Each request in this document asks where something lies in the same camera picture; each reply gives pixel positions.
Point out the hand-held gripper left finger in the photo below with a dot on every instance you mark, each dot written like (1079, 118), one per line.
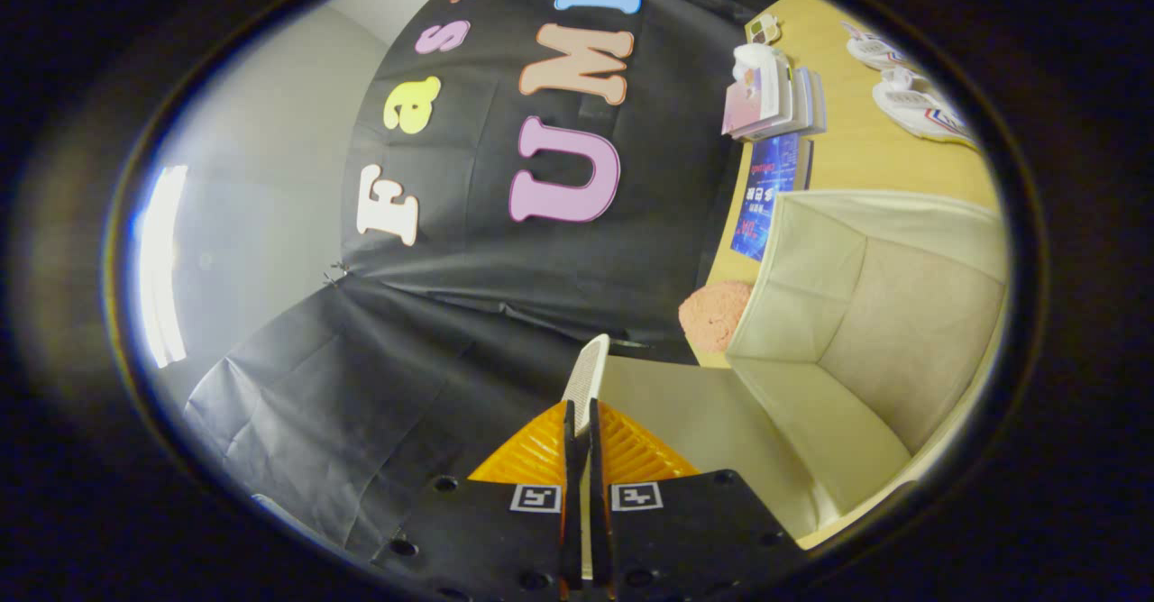
(572, 539)

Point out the orange fuzzy sponge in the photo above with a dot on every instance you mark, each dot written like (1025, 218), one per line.
(714, 314)

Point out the beige fabric storage box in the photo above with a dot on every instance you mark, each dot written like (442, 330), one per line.
(883, 332)

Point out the pink cover book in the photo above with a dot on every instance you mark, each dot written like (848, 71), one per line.
(741, 108)

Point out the white paperback book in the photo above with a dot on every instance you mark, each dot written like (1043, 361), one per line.
(798, 102)

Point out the white plush ball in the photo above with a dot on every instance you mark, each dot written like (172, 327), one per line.
(757, 59)

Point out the small colour swatch card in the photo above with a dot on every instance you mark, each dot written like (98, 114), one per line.
(764, 30)

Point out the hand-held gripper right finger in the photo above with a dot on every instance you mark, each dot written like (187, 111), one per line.
(600, 539)

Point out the blue cover book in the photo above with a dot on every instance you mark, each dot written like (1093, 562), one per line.
(766, 196)

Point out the black backdrop cloth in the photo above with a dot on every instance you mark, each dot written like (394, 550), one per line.
(451, 314)

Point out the grey paperback book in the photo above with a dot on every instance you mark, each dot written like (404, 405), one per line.
(819, 102)

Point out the white canvas shoe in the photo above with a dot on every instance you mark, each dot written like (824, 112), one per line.
(870, 48)
(924, 111)

